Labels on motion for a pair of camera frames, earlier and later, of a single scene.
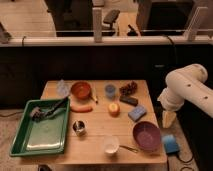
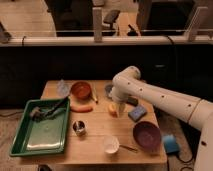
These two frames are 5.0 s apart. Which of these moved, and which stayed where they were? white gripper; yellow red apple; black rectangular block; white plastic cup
Moved: white gripper
Stayed: yellow red apple; white plastic cup; black rectangular block
